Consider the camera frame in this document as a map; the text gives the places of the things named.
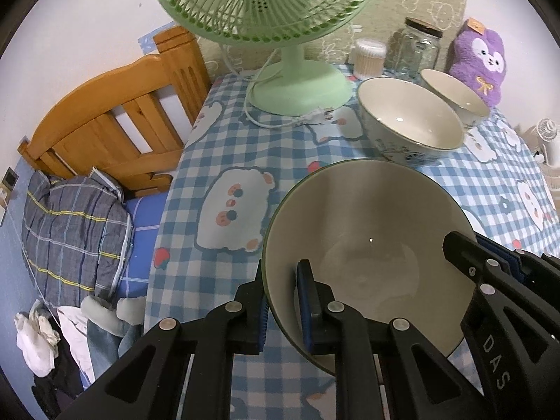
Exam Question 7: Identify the blue printed paper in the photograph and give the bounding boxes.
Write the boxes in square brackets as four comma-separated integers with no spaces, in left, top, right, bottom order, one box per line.
[138,30,169,55]

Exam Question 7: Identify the wooden bed headboard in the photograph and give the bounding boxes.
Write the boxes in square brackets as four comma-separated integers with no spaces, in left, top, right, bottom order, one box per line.
[18,26,213,197]

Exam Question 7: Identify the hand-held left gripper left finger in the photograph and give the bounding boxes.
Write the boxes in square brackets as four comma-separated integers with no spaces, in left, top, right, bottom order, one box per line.
[57,258,270,420]

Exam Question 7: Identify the large blue floral bowl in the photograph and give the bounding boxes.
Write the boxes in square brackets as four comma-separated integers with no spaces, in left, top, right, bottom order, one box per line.
[357,77,465,167]

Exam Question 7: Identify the blue bed sheet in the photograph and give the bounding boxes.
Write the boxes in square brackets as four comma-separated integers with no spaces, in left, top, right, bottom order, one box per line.
[114,192,169,302]

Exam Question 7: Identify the glass jar with lid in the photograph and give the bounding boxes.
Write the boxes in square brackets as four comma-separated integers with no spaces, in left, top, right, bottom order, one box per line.
[391,17,443,82]

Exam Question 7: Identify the blue checkered tablecloth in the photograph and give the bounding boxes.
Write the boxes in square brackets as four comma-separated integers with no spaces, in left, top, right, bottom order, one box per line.
[142,63,560,420]

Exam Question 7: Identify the grey plaid blanket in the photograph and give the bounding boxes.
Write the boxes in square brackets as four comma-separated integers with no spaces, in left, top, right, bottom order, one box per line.
[22,167,134,311]

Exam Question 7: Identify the dark clothes pile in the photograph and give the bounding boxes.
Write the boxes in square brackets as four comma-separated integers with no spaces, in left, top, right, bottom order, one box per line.
[31,337,88,420]

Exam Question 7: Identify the white fan power cable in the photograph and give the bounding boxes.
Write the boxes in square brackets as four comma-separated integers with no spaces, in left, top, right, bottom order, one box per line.
[219,44,346,128]

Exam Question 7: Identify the dark-rimmed floral ceramic bowl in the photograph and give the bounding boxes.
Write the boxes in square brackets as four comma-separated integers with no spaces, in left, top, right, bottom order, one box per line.
[420,69,491,131]

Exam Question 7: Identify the white floor fan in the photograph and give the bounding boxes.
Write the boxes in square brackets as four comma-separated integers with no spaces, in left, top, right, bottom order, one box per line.
[523,118,560,191]

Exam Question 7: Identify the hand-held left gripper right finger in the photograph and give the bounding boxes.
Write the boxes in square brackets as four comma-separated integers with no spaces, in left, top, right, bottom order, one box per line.
[296,259,486,420]

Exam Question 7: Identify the white crumpled cloth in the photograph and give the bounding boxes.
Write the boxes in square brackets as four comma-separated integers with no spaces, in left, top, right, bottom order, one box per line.
[15,300,61,378]

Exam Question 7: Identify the white garment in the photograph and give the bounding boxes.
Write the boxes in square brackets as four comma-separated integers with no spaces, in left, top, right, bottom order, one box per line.
[56,305,96,383]

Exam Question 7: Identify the grey-green soft cloth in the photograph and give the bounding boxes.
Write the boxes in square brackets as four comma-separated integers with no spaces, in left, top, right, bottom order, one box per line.
[82,295,147,337]

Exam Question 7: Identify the blue jeans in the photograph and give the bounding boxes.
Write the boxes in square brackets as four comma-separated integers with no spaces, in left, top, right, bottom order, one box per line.
[86,317,145,379]

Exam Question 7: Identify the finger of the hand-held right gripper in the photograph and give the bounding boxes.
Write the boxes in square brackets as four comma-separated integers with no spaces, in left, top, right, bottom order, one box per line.
[475,233,560,311]
[443,231,560,420]

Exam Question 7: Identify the cotton swab container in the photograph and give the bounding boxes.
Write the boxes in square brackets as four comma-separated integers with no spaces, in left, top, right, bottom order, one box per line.
[353,38,387,78]

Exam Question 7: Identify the purple plush toy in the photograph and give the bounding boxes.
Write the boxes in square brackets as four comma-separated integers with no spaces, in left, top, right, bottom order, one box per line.
[448,18,506,108]

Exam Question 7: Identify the green-rimmed floral ceramic bowl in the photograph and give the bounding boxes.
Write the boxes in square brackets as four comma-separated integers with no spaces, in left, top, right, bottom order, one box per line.
[261,160,480,377]

